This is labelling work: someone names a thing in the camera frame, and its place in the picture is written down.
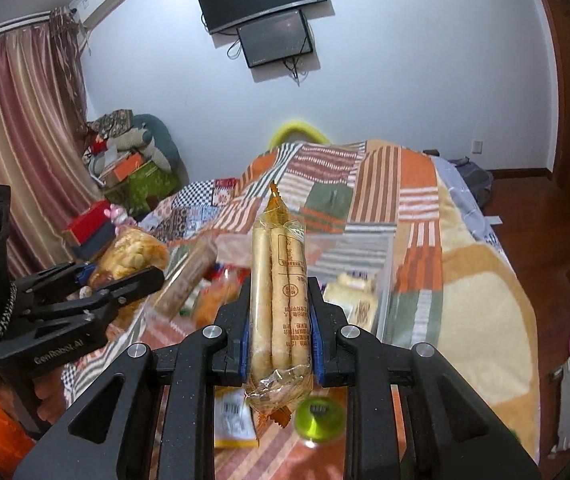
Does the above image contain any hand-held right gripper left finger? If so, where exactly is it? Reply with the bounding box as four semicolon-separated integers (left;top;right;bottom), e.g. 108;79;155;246
12;272;253;480

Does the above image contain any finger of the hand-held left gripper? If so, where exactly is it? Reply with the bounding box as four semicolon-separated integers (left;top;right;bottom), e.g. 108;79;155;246
20;266;166;329
15;262;99;306

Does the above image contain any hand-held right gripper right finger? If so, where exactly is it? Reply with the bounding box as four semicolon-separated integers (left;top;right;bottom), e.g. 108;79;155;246
307;277;540;480

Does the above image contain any braided bread packet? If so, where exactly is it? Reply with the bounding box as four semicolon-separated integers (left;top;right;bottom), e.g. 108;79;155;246
89;227;170;331

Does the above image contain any bread stick packet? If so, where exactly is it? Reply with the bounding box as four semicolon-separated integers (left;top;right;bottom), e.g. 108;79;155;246
244;180;316;426

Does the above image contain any clear plastic storage container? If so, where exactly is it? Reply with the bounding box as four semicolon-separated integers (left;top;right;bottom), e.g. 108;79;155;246
215;230;396;341

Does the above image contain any dark box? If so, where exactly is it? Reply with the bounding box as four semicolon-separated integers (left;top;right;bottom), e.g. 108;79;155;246
72;225;116;261

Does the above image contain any orange snack packet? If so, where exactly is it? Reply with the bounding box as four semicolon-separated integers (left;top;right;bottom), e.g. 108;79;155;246
192;265;243;326

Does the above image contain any long brown snack packet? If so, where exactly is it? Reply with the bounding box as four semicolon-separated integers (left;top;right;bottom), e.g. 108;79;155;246
152;237;220;321

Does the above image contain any red box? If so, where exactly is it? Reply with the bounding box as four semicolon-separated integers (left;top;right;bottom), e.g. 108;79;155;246
62;200;116;246

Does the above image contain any pink plush toy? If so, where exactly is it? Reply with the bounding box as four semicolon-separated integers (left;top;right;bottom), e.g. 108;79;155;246
106;204;138;228

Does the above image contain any green jelly cup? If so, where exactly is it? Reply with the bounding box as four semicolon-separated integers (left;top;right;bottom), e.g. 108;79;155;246
295;397;343;448

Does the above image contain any yellow white snack packet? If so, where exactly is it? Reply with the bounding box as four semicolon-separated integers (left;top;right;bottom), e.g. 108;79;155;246
214;387;260;450

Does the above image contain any green cardboard box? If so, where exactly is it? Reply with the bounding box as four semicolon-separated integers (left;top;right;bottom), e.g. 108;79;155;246
105;162;178;216

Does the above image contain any orange cardboard box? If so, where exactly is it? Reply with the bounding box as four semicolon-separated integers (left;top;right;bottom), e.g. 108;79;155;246
100;155;146;186

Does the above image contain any striped red curtain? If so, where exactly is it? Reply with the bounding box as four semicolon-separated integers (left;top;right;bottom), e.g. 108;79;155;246
0;7;108;281

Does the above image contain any grey plush toy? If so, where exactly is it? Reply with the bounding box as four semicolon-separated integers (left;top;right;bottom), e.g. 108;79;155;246
90;114;183;173

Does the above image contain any patterned fabric bag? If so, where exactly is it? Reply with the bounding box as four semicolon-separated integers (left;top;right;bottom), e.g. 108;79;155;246
87;109;136;137

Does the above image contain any patchwork blanket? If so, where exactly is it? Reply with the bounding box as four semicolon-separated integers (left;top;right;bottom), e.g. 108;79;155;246
62;140;540;480

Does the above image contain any orange cloth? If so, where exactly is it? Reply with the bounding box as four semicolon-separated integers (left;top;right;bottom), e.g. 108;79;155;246
0;390;36;466

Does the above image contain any yellow chair back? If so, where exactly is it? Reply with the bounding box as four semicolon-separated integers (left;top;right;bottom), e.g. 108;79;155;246
270;119;332;150

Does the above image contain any grey backpack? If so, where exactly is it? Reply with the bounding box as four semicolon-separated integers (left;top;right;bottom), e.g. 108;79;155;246
447;156;494;211

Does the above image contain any small black monitor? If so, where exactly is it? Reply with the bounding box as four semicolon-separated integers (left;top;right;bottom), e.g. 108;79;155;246
236;8;314;69

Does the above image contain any white curtain rail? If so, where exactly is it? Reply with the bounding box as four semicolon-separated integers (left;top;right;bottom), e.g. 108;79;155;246
0;12;53;46

